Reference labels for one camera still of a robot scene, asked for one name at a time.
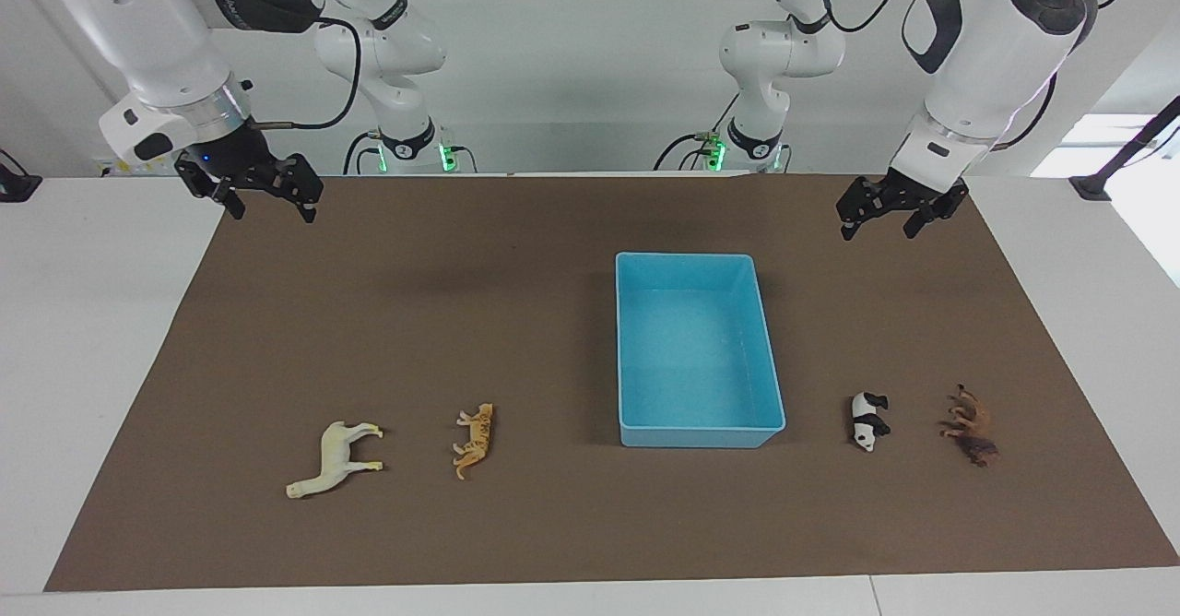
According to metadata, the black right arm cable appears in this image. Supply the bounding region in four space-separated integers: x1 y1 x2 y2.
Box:
244 17 362 131

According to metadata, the light blue storage box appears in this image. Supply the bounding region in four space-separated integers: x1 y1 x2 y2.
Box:
615 252 787 449

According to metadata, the black angled stand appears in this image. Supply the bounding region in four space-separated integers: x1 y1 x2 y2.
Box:
1069 95 1180 202

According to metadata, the brown table mat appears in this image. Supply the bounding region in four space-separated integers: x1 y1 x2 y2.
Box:
44 173 1180 592

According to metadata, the cream white horse toy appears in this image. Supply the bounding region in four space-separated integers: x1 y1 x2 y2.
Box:
285 421 385 500

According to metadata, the orange tiger toy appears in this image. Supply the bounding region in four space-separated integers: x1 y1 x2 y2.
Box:
452 403 495 481

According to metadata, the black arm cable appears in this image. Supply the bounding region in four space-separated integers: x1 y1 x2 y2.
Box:
244 17 362 131
811 0 1121 151

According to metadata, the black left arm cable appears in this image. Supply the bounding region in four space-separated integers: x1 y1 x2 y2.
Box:
811 0 1121 151

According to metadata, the black white panda toy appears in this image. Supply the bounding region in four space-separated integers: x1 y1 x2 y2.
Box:
850 391 892 454

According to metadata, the white power strip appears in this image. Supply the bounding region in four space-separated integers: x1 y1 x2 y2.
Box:
97 159 178 177

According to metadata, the brown lion toy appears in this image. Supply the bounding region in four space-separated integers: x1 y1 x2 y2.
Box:
939 384 1000 468

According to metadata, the black base cable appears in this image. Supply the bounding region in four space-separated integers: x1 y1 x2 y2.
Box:
343 130 388 176
653 90 740 174

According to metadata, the black stand foot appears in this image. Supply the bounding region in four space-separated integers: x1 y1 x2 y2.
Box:
0 148 43 204

